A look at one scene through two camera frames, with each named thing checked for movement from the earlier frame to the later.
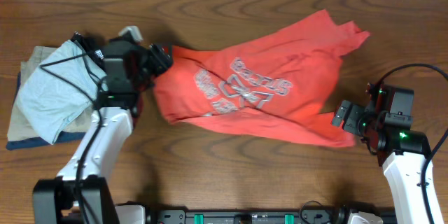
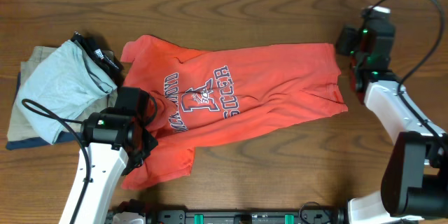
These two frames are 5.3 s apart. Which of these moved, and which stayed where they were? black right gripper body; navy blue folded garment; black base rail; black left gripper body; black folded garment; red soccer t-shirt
Moved: black right gripper body; red soccer t-shirt; black left gripper body
Stayed: navy blue folded garment; black folded garment; black base rail
